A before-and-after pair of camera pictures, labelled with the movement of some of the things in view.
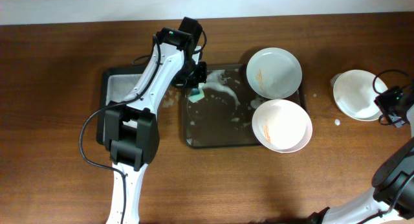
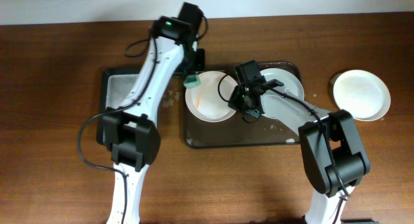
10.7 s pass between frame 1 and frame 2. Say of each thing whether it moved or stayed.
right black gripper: moved
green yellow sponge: moved
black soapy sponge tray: stayed
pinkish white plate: moved
